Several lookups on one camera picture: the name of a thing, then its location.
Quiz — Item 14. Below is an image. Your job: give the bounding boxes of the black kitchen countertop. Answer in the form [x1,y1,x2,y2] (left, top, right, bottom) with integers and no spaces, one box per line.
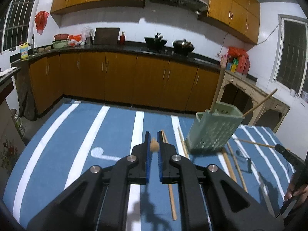
[11,44,258,81]

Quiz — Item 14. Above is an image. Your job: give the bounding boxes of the black pot with lid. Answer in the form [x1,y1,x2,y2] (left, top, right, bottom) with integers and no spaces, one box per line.
[172,38,195,54]

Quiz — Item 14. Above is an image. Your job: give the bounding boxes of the red plastic bags right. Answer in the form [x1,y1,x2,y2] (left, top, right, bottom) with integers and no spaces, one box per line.
[226,55,251,75]

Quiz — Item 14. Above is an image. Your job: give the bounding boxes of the red hanging plastic bag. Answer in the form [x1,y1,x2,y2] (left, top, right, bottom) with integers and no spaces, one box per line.
[34,11,50,34]

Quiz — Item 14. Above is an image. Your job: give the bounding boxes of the stepped wooden wall cabinets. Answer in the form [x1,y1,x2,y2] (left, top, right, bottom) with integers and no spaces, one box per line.
[198,0,261,45]

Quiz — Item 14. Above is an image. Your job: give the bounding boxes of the gas stove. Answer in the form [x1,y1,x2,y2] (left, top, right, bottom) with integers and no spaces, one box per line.
[141,47,191,56]

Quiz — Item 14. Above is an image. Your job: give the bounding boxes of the floral printed box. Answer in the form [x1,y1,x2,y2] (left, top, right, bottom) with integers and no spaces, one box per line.
[0,115,25,176]

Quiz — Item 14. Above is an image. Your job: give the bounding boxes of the red and white plastic bag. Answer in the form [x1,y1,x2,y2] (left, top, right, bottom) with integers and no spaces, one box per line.
[68,35,85,46]

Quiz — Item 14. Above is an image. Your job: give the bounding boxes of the person's right hand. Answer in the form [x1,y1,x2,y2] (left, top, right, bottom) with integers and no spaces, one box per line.
[284,172,308,203]

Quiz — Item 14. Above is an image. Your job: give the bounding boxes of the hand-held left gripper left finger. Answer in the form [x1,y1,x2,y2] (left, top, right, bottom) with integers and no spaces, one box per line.
[26,132,151,231]

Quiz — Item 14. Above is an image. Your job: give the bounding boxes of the dark cutting board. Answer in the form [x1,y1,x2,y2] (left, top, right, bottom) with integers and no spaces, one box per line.
[93,27,120,45]

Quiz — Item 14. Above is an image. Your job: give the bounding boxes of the barred window white frame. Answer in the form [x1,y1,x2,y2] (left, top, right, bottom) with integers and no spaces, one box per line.
[273,14,308,98]

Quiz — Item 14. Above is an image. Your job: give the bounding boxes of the dark sack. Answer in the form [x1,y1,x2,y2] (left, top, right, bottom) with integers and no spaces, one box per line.
[18,77,38,121]

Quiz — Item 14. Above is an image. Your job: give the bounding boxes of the white wall cable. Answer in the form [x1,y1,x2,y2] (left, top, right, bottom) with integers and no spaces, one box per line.
[217,23,281,56]

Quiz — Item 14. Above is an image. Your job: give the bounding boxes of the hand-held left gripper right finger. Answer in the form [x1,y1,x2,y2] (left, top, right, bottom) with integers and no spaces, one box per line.
[157,131,285,231]

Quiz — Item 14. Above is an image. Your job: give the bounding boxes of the white cloth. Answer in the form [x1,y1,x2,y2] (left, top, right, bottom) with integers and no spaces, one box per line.
[0,67,18,77]

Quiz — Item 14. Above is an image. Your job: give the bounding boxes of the blue white striped tablecloth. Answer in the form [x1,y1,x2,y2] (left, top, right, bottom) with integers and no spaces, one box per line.
[2,100,299,231]

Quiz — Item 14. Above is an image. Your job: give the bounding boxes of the green perforated utensil holder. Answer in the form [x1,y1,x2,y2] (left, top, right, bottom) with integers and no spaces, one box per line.
[184,102,244,153]

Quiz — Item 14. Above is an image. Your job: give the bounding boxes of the black wok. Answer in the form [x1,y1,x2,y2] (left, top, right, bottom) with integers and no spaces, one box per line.
[144,32,168,49]

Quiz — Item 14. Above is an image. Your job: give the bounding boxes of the green basin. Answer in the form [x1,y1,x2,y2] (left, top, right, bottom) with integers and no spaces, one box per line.
[52,40,70,49]

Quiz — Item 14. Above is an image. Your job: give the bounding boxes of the clear plastic bag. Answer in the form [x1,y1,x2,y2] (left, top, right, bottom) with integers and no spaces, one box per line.
[80,26,94,44]

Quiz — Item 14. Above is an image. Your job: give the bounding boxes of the stack of steel pots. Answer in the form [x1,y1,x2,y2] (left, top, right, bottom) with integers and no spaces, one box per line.
[11,109,25,138]

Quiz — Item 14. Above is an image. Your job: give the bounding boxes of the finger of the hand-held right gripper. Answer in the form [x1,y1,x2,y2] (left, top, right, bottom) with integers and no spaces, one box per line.
[275,144,306,168]

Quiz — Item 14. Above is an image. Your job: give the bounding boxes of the yellow detergent bottle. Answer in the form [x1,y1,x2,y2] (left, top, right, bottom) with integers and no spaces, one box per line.
[20,42,30,59]

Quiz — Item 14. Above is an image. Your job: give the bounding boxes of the barred window with curtain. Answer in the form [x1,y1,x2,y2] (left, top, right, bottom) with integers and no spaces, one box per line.
[0,0,42,54]

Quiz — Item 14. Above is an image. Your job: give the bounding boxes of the large red plastic bag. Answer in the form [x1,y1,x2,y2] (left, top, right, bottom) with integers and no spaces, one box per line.
[227,46,248,59]

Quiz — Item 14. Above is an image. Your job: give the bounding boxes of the wooden base cabinets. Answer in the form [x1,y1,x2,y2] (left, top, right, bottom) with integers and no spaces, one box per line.
[29,50,226,113]

